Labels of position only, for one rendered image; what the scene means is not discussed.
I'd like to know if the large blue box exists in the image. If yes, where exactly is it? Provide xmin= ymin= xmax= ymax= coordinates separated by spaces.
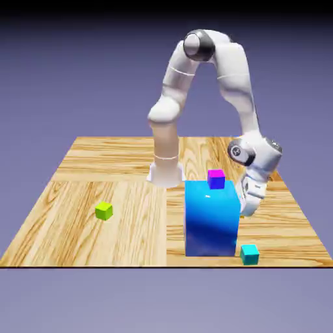
xmin=184 ymin=180 xmax=241 ymax=258

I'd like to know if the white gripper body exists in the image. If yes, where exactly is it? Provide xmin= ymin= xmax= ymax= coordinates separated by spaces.
xmin=239 ymin=195 xmax=263 ymax=217

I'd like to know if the small magenta cube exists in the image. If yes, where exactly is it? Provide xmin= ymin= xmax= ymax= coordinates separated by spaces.
xmin=207 ymin=168 xmax=226 ymax=190

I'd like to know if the small cyan cube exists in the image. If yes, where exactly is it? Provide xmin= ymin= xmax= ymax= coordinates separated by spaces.
xmin=239 ymin=243 xmax=260 ymax=266

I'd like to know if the small green cube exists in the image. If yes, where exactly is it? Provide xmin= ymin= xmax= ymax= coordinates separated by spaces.
xmin=94 ymin=201 xmax=114 ymax=221

